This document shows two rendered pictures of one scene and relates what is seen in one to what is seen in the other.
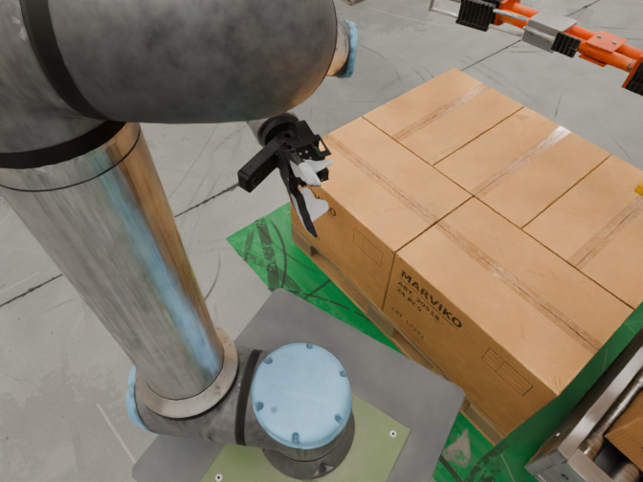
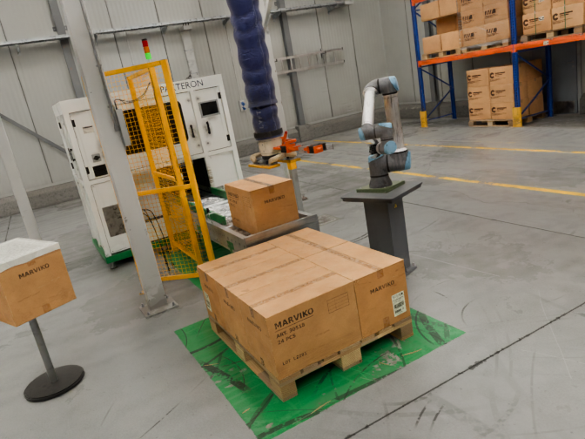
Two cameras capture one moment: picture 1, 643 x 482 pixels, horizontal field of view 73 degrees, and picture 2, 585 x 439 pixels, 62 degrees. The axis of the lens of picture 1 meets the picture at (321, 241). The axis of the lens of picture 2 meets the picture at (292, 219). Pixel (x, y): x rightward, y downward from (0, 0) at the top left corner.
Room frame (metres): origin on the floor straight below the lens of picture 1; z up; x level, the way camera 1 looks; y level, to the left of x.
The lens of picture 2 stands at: (4.24, 0.14, 1.75)
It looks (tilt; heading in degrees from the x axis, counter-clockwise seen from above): 16 degrees down; 193
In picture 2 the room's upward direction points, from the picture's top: 11 degrees counter-clockwise
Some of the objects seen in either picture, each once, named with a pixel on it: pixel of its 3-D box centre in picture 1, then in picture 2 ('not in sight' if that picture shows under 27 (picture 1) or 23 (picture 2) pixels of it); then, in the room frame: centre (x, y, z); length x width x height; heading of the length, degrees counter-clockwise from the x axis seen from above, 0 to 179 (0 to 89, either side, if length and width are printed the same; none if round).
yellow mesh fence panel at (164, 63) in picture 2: not in sight; (154, 185); (0.12, -2.01, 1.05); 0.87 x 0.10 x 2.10; 91
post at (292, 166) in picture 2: not in sight; (299, 211); (-0.32, -0.79, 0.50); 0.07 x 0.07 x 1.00; 39
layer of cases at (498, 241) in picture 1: (476, 218); (295, 288); (1.15, -0.63, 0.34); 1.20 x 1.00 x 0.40; 39
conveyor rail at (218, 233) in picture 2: not in sight; (202, 226); (-0.26, -1.81, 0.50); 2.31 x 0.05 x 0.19; 39
